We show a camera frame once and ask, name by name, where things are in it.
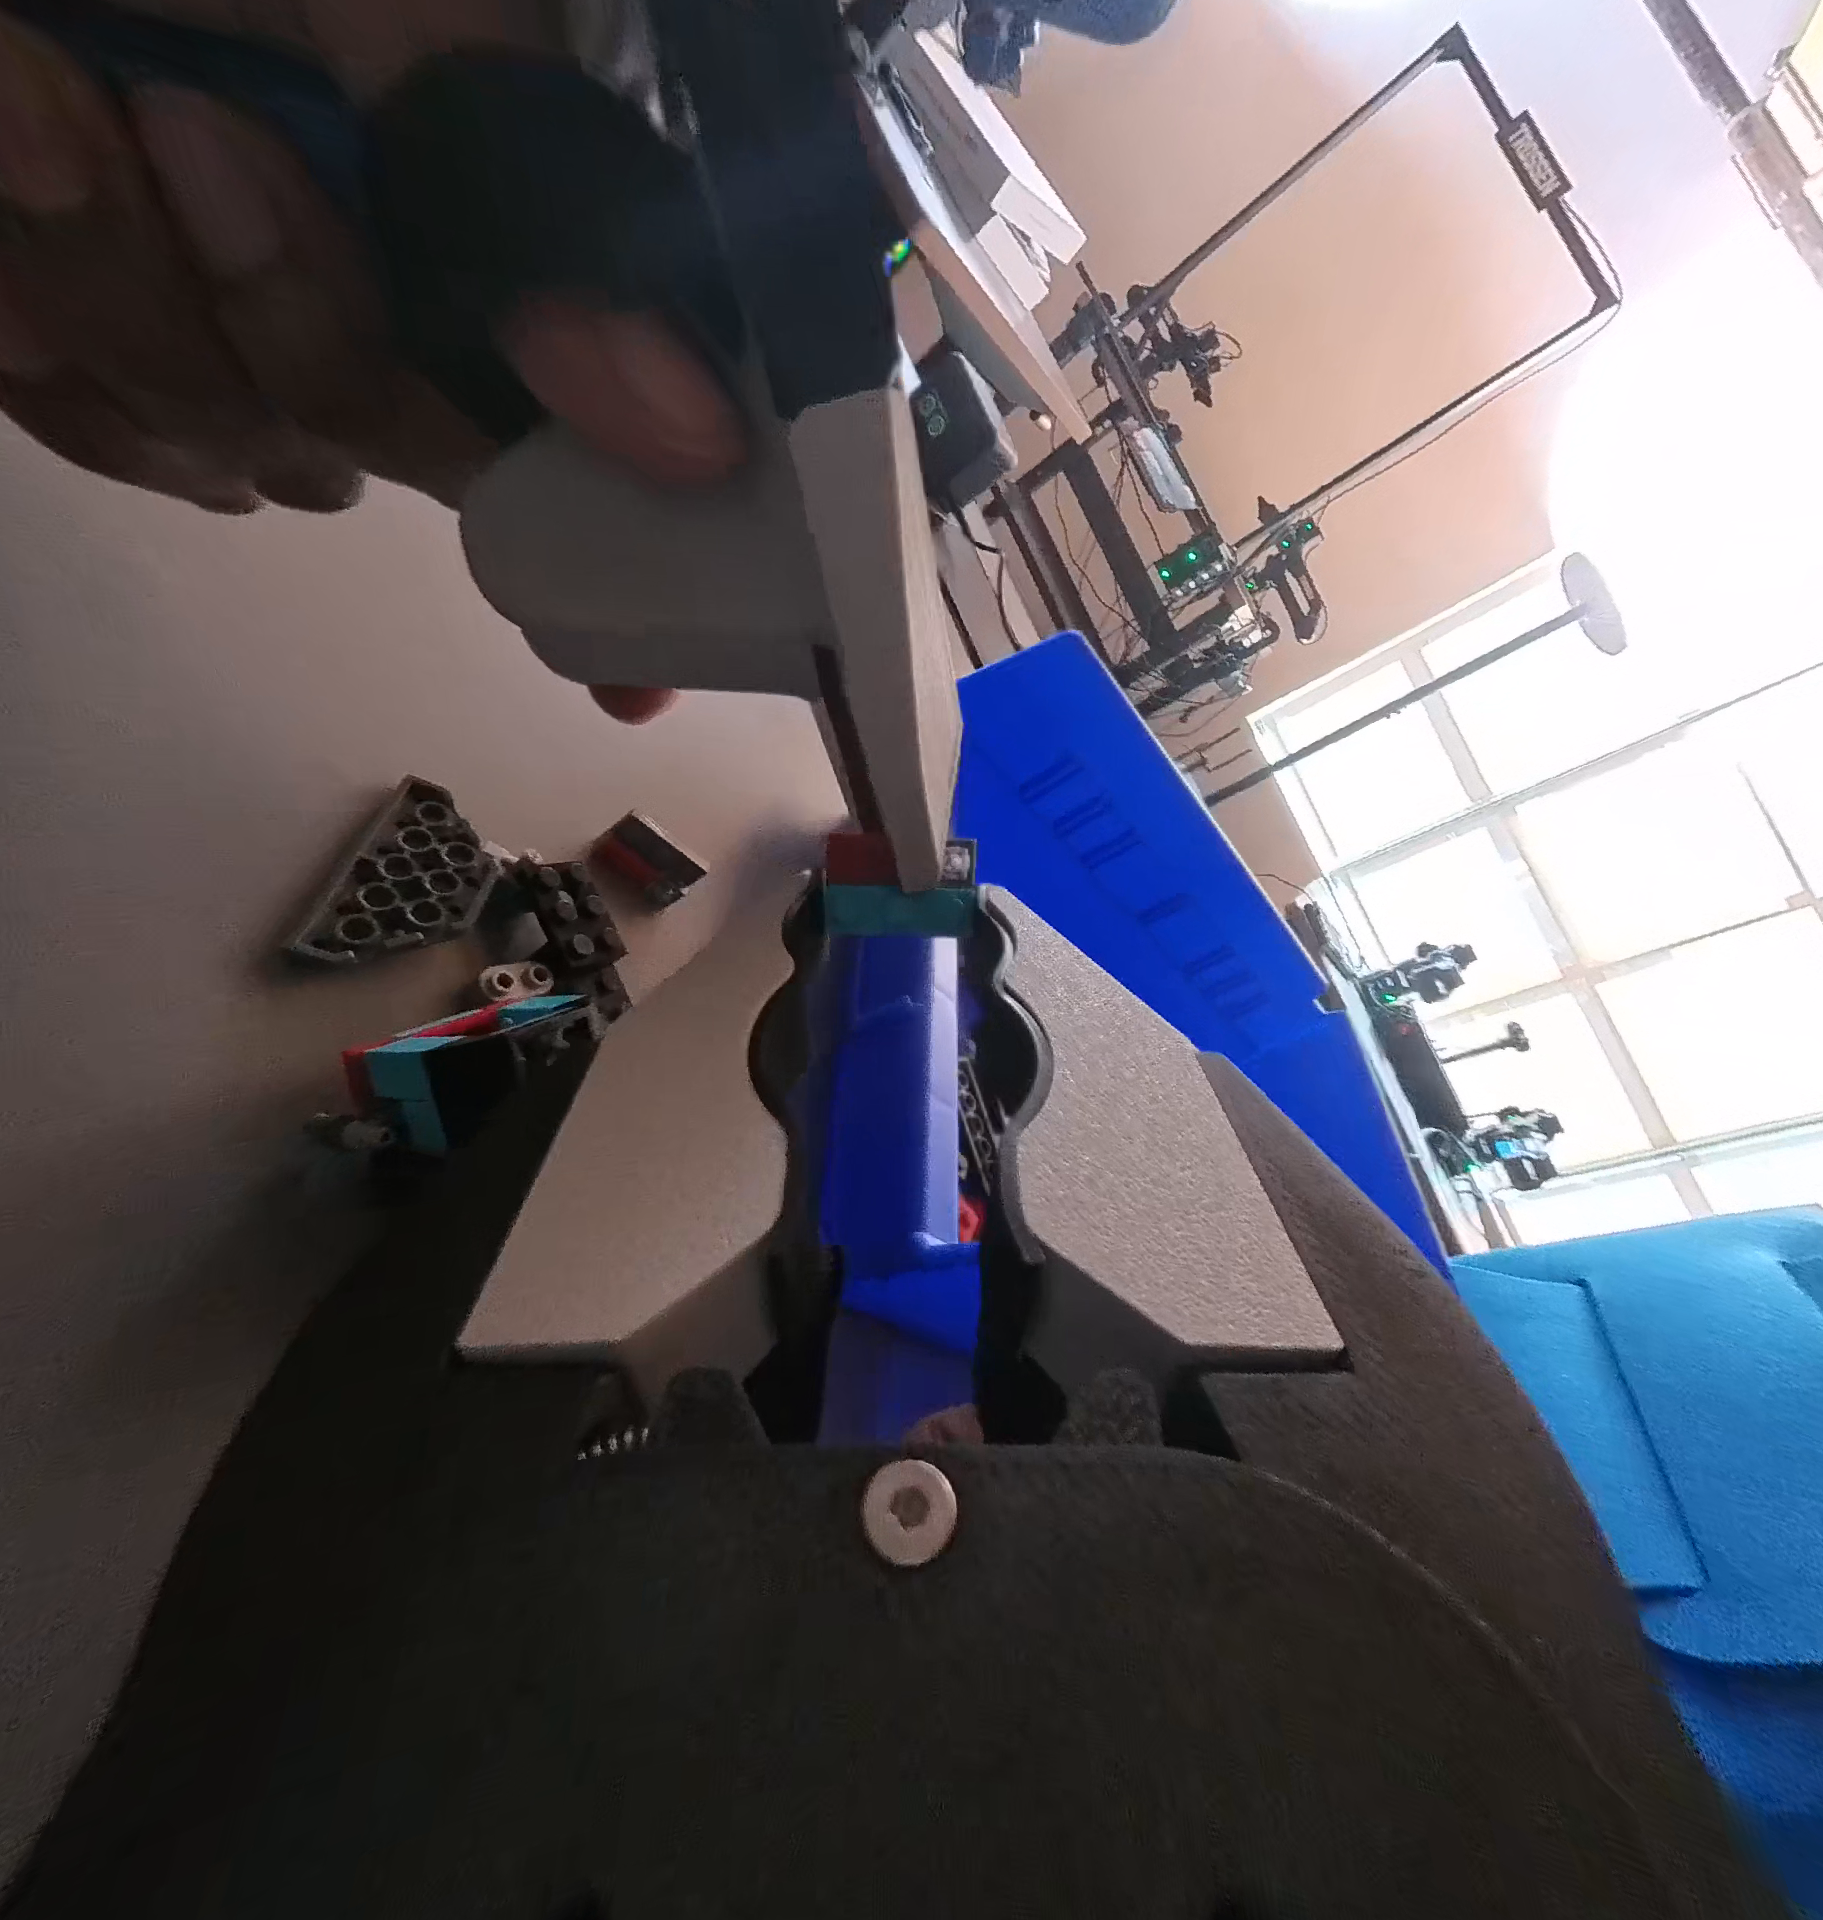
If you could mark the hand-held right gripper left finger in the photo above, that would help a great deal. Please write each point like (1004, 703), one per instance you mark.
(643, 1202)

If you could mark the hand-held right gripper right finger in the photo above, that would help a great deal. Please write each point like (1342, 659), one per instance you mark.
(1168, 1202)

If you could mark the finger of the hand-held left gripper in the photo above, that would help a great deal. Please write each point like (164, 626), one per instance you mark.
(879, 599)

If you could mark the teal and black brick block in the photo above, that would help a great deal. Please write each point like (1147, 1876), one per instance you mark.
(464, 1072)

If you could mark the thin red plate brick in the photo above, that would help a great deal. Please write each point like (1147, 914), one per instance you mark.
(652, 859)

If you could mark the small black robot arm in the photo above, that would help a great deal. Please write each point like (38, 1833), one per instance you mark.
(1152, 337)
(1426, 976)
(1510, 1149)
(1286, 580)

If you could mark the small side desk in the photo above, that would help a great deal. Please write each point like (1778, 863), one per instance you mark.
(1406, 1079)

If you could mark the grey desk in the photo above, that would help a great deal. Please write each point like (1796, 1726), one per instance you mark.
(179, 750)

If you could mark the person's right hand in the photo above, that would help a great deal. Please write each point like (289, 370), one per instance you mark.
(951, 1423)

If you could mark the person's left hand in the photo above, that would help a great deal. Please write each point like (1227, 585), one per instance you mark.
(179, 268)

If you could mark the small black device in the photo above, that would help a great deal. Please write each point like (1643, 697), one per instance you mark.
(959, 429)

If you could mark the white flat box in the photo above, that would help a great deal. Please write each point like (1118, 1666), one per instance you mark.
(983, 165)

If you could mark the robot station table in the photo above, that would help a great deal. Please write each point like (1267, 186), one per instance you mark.
(1152, 572)

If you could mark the black brick assembly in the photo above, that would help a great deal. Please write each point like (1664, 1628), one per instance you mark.
(585, 929)

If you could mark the black studded plate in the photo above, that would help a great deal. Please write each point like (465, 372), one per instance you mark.
(405, 873)

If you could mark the window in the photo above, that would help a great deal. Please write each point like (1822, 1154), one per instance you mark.
(1603, 899)

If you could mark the light blue foam bag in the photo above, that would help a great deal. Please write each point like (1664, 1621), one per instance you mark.
(1680, 1423)

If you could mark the black floor lamp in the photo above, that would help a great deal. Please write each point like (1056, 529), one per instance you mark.
(1455, 674)

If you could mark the black metal frame rig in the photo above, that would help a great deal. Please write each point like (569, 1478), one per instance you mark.
(1528, 153)

